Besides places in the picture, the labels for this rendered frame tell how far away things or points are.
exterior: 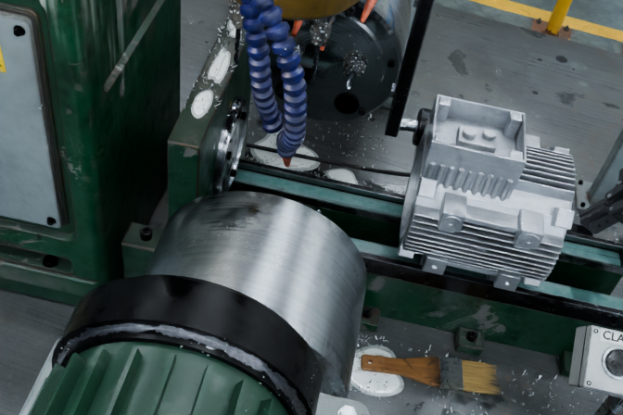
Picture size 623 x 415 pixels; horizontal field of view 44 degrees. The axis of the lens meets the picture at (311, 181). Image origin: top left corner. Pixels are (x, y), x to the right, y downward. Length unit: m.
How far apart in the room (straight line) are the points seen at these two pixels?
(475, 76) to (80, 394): 1.36
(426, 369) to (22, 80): 0.68
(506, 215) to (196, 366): 0.63
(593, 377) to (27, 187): 0.70
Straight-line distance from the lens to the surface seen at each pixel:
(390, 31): 1.19
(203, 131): 0.92
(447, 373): 1.16
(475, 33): 1.85
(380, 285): 1.14
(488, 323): 1.19
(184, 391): 0.47
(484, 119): 1.06
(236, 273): 0.75
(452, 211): 0.99
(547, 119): 1.66
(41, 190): 1.00
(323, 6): 0.84
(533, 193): 1.04
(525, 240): 1.01
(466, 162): 0.98
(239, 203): 0.82
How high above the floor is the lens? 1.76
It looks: 45 degrees down
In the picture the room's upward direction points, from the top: 10 degrees clockwise
